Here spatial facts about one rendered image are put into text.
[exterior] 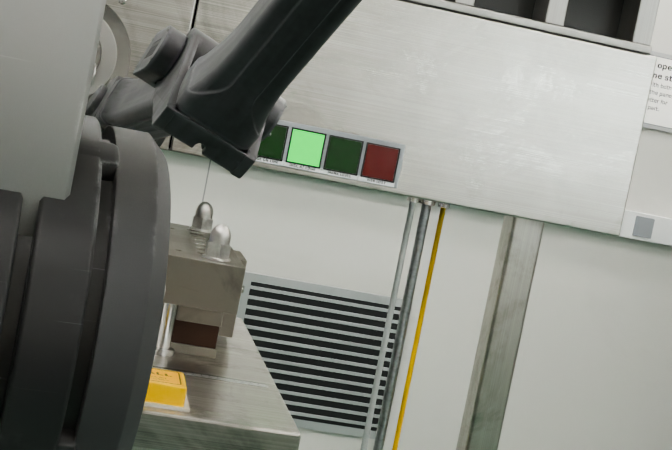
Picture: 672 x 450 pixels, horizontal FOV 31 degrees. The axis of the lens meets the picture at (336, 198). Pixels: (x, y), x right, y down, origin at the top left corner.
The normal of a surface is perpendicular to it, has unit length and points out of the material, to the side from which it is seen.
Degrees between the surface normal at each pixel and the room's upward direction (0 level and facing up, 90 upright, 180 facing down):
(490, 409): 90
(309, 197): 90
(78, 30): 90
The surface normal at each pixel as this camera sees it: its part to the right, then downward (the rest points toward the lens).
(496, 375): 0.17, 0.09
